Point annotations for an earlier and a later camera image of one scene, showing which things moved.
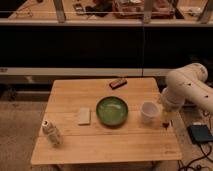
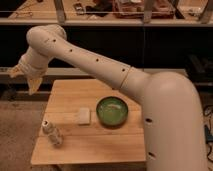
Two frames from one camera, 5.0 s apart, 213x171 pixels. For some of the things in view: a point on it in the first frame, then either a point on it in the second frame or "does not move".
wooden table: [104, 120] does not move
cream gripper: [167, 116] to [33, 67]
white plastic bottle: [53, 134] does not move
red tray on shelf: [135, 9] does not move
